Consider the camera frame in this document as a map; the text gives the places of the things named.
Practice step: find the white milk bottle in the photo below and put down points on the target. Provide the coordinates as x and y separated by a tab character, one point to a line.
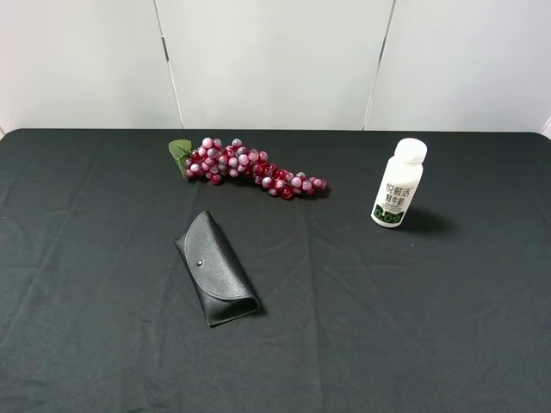
399	183

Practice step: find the red artificial grape bunch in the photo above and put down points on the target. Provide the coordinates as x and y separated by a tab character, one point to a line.
215	162

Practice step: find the black leather glasses case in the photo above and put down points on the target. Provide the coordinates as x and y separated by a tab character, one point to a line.
222	286

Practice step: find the black tablecloth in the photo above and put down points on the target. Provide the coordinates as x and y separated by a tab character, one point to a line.
450	312

